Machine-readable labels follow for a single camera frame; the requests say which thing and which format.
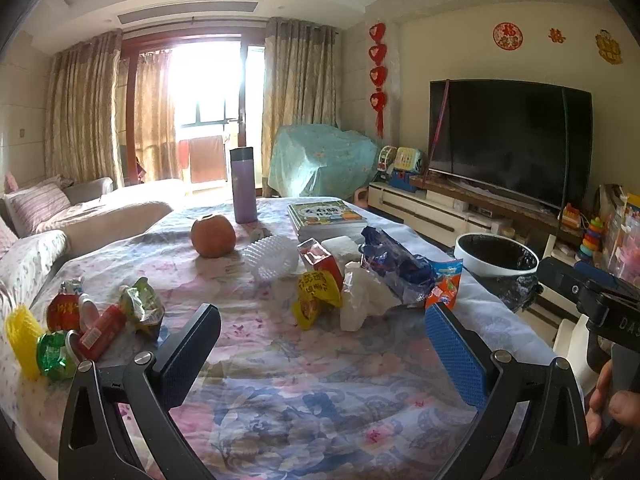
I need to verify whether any yellow foam fruit net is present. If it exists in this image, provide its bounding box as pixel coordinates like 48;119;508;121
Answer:
5;305;45;380

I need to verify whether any white-rimmed bin with black bag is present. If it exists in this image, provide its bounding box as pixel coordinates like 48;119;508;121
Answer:
454;233;543;311

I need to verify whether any red and white snack packet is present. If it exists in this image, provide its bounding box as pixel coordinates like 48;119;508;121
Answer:
46;280;86;333

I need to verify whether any stack of picture books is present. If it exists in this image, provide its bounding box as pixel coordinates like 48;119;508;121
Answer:
287;200;370;243

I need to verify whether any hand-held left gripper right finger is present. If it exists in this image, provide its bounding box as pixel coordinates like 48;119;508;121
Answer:
424;303;591;480

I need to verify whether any orange snack packet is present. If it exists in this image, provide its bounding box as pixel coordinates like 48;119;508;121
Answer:
425;258;464;311

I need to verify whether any red tube packet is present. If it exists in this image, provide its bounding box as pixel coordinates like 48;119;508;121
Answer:
77;305;127;362

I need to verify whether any red and white carton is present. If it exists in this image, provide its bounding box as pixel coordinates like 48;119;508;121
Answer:
297;239;345;286

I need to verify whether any orange toy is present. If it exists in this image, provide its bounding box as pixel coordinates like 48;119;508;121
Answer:
560;203;583;233

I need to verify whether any blue toy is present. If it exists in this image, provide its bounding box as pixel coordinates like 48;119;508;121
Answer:
390;170;421;193

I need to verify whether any purple thermos bottle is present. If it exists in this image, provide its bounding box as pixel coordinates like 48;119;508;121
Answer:
229;147;258;224

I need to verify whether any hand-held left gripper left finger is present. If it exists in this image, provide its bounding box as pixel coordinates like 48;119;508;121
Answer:
59;303;222;480

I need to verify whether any round red wall sticker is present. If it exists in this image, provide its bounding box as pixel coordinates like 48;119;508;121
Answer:
493;22;524;52

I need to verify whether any white foam block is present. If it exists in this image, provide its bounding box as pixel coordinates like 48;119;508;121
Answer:
321;235;362;263

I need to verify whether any white plastic bag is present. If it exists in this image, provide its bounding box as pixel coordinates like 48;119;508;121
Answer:
340;261;401;332

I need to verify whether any gold and red wall sticker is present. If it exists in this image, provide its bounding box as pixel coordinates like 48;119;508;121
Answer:
595;29;623;65

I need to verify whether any white chair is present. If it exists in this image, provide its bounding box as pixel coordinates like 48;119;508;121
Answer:
552;317;591;376

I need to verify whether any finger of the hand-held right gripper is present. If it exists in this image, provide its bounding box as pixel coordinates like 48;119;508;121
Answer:
574;259;621;291
537;256;602;324

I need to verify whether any teal cloth-covered furniture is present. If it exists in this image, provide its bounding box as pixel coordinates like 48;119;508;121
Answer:
267;122;379;198

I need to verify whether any yellow snack wrapper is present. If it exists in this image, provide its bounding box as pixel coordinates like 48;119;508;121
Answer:
292;270;342;331

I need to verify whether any plastic bag of toys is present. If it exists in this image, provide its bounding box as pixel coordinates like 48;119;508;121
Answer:
597;182;640;281

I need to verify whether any rainbow stacking ring toy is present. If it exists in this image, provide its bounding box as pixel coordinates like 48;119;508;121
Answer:
580;217;606;261

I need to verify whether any beige patterned curtain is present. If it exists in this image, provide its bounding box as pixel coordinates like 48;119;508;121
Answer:
134;50;178;181
45;30;123;186
261;17;341;196

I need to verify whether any red heart hanging decoration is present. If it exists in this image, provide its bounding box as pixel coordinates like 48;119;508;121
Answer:
368;22;388;138

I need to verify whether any light sofa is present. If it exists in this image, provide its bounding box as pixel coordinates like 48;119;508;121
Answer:
0;175;186;311

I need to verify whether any black flat-screen television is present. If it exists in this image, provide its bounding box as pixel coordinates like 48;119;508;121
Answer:
428;79;593;211

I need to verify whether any orange fruit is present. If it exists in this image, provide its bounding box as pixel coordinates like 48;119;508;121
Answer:
190;214;237;259

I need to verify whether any blue plastic wrapper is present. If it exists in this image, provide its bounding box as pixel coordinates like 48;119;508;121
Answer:
359;226;436;306

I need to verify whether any pink striped pillow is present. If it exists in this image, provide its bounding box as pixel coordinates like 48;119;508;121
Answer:
4;182;71;238

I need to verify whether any pink stick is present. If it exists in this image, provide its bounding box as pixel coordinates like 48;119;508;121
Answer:
422;80;451;181

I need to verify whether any white television cabinet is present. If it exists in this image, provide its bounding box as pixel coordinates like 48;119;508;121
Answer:
367;180;566;311

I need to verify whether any green jelly cup wrapper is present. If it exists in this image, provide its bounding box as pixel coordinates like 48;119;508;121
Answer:
118;277;166;328

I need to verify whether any yellow teal toy box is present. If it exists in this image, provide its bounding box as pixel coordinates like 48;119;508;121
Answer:
395;147;426;173

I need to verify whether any green yellow toy wheel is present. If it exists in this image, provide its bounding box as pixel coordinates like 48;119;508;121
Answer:
377;145;398;181

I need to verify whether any green foil wrapper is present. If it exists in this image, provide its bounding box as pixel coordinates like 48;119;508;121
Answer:
36;331;77;381

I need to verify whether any small white cup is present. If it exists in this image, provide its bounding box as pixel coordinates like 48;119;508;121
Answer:
77;294;101;331

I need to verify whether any person's right hand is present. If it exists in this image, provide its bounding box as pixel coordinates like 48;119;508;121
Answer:
585;360;640;444

